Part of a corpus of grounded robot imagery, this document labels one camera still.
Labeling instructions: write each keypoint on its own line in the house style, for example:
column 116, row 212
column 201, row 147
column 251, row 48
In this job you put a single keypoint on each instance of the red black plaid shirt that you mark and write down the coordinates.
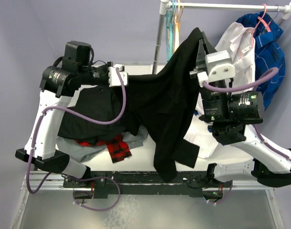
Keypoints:
column 117, row 148

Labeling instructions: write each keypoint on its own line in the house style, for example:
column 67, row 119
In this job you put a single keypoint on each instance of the metal clothes rack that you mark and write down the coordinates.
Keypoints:
column 166, row 5

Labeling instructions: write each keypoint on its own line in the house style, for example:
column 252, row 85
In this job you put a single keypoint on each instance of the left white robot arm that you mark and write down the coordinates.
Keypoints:
column 58, row 84

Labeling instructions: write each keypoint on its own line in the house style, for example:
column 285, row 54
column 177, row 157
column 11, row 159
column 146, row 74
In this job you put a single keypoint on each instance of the beige wooden hanger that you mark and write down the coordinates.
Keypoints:
column 178, row 10

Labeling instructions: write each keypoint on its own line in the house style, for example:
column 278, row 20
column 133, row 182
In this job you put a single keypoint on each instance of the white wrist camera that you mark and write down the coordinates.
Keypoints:
column 117, row 75
column 219, row 67

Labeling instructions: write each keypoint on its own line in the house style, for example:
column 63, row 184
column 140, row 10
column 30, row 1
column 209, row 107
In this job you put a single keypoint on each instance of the teal plastic hanger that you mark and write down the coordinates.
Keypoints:
column 170, row 14

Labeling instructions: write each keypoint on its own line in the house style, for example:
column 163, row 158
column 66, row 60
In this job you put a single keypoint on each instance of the grey shirt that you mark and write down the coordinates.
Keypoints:
column 84, row 154

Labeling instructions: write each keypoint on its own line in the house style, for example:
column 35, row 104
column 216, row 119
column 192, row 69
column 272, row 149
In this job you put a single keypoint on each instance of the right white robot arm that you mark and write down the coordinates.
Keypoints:
column 233, row 114

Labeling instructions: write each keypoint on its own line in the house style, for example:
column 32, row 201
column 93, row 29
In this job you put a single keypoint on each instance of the white shirt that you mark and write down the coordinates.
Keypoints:
column 238, row 41

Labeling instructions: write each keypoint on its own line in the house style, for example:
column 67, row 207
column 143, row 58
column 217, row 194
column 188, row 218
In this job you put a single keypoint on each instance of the blue plaid shirt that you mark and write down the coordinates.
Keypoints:
column 271, row 56

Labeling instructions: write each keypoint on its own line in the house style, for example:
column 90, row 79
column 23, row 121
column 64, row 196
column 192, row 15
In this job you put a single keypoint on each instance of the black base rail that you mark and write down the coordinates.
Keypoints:
column 188, row 183

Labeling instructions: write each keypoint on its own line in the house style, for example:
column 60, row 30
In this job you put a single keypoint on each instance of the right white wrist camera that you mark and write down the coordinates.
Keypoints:
column 219, row 67

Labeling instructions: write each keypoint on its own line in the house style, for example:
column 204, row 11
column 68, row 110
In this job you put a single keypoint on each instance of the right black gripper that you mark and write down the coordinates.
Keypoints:
column 206, row 47

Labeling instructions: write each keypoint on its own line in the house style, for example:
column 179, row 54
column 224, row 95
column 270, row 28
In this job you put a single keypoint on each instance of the pink hanger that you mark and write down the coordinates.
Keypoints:
column 260, row 29

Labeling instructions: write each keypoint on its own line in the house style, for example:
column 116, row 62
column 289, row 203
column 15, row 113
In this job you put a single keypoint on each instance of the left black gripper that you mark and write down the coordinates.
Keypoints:
column 106, row 67

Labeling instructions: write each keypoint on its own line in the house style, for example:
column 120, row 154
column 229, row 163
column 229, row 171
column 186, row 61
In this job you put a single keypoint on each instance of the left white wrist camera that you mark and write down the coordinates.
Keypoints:
column 117, row 75

